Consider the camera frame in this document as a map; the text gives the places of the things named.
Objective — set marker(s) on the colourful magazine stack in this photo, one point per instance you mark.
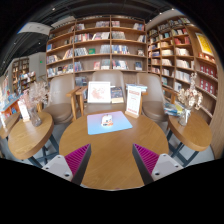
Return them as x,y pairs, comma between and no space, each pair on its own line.
171,110

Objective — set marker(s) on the small white sign card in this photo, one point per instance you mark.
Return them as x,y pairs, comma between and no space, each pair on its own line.
23,111

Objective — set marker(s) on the blue-pink gradient mouse pad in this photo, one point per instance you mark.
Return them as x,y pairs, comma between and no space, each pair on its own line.
123,125

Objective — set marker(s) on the orange book display table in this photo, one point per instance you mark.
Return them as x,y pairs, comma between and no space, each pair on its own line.
8,106

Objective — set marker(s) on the light blue book stack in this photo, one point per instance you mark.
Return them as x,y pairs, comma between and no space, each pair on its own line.
141,87

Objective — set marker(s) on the tall wooden bookshelf with posters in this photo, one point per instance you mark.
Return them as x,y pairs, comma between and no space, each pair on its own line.
186,53

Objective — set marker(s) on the glass vase with pink blossoms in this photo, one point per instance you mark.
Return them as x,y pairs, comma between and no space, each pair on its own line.
35,118

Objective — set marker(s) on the white and orange computer mouse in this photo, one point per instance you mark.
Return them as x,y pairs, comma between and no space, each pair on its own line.
107,120

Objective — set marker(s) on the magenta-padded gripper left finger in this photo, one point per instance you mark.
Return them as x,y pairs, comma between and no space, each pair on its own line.
75,160

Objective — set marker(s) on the paper sign on wooden stand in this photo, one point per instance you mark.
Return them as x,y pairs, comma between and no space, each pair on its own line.
133,100

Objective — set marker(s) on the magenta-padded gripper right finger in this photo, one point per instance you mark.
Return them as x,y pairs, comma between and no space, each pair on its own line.
148,160

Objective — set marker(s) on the round wooden side table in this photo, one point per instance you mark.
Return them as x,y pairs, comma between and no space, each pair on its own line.
190,133
8,125
28,136

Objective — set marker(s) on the white framed picture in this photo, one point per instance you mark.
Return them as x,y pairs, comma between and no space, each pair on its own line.
99,92

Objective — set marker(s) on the large wooden bookshelf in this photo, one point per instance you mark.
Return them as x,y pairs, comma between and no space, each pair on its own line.
100,41

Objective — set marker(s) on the white hanging ceiling sign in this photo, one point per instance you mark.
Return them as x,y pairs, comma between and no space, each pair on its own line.
35,28

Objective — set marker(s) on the distant wooden bookshelf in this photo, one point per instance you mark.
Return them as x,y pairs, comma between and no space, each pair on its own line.
20,66

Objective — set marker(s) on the dark book with yellow band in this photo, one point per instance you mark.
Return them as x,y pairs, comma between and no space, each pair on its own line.
117,94

